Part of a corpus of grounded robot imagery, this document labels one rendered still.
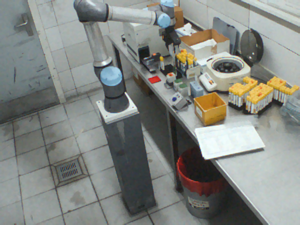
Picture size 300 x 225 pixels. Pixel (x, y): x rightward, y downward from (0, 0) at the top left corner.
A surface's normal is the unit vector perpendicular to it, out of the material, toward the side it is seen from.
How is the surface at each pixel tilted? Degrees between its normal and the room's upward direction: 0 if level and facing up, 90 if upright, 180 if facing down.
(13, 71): 90
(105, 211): 0
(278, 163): 0
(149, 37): 90
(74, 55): 90
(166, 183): 0
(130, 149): 90
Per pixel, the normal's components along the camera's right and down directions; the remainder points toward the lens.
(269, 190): -0.12, -0.80
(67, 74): 0.39, 0.51
